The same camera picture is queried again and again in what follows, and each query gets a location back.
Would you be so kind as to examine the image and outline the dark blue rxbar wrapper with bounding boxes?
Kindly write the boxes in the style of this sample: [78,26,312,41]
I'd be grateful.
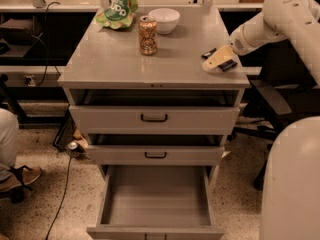
[202,48,237,72]

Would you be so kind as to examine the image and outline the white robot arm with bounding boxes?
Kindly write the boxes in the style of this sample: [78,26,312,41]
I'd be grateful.
[202,0,320,240]

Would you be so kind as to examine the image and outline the grey drawer cabinet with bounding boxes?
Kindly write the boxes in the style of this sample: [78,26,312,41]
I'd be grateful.
[57,5,251,185]

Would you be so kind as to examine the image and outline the grey middle drawer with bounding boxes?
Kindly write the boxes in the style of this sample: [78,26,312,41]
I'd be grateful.
[88,145,224,166]

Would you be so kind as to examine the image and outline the grey top drawer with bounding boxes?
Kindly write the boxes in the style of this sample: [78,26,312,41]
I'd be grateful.
[70,105,239,135]

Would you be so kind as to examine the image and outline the grey open bottom drawer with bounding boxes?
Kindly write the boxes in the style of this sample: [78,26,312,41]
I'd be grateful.
[87,166,224,240]

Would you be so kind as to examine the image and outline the white bowl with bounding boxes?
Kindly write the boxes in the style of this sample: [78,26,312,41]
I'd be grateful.
[149,8,180,34]

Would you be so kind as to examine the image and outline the black office chair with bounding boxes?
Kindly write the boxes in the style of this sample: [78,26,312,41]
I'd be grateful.
[231,37,320,192]

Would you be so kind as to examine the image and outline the orange soda can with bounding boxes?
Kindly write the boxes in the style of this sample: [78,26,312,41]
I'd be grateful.
[138,15,157,55]

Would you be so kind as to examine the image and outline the green chip bag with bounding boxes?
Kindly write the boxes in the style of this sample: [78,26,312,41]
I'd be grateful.
[95,0,138,30]

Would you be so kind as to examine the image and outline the person leg light trousers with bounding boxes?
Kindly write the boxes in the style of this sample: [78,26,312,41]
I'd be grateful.
[0,109,19,166]

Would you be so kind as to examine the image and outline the black hanging cable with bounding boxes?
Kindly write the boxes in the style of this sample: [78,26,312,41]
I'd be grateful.
[31,1,62,87]

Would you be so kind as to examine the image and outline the black floor cable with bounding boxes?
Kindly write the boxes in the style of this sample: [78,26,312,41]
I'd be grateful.
[44,152,75,240]

